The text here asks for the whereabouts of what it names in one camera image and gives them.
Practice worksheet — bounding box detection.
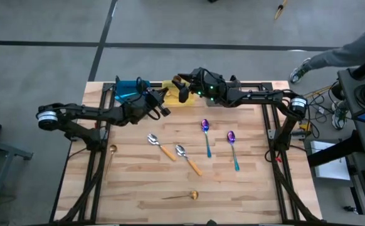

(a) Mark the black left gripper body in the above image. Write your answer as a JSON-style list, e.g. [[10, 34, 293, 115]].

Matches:
[[117, 89, 165, 126]]

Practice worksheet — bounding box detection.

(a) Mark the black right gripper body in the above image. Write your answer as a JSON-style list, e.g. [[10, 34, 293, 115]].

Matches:
[[187, 67, 231, 104]]

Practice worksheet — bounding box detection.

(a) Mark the silver spoon with wooden handle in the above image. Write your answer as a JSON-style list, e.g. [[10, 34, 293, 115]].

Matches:
[[174, 144, 203, 177], [147, 133, 177, 163]]

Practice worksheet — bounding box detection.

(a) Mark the yellow plastic bin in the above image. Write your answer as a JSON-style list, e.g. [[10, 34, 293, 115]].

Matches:
[[161, 80, 197, 106]]

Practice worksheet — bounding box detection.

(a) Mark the blue plastic bin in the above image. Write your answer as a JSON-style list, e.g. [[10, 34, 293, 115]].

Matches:
[[115, 80, 151, 105]]

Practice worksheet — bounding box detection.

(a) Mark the grey plastic bin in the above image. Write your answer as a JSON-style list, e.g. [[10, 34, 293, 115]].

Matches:
[[204, 79, 243, 107]]

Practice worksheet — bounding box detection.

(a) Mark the wooden stick with black band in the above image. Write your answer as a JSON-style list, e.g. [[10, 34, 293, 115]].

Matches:
[[273, 0, 288, 20]]

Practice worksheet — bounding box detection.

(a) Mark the person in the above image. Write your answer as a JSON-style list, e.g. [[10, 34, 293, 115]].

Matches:
[[288, 19, 365, 131]]

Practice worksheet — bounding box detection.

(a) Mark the grey equipment cart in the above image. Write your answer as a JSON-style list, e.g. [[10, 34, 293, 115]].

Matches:
[[337, 67, 365, 155]]

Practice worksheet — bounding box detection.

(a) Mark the grey metal side table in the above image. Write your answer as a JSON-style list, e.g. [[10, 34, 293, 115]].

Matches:
[[0, 134, 34, 225]]

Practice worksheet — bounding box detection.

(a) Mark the white box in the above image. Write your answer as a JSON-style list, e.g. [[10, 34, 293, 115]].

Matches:
[[309, 140, 352, 181]]

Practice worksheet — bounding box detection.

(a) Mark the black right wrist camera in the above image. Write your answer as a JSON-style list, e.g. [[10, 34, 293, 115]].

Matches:
[[177, 85, 191, 104]]

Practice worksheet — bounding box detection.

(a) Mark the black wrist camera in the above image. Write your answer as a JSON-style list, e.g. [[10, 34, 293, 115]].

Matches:
[[158, 105, 172, 117], [177, 85, 191, 104]]

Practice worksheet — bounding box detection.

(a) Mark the black aluminium table frame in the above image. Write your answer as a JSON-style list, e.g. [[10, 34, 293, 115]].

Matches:
[[49, 74, 324, 225]]

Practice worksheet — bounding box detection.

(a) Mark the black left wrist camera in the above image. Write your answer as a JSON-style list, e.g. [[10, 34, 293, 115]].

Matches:
[[158, 105, 172, 117]]

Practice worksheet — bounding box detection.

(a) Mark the black left wrist camera cable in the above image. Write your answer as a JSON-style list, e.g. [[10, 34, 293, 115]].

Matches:
[[146, 106, 162, 122]]

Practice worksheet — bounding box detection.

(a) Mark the yellow hanging cable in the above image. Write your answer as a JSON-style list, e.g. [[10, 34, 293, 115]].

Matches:
[[300, 80, 340, 99]]

